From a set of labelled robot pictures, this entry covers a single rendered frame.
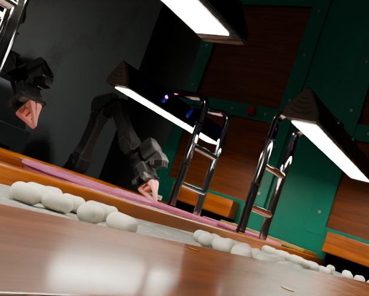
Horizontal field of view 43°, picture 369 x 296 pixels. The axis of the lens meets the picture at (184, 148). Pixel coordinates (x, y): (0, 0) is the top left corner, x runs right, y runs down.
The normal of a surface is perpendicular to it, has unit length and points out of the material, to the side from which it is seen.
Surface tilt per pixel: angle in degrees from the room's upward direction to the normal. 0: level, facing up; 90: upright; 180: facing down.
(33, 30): 90
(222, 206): 90
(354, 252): 90
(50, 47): 90
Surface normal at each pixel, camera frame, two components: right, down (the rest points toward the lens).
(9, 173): 0.79, 0.21
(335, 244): -0.52, -0.28
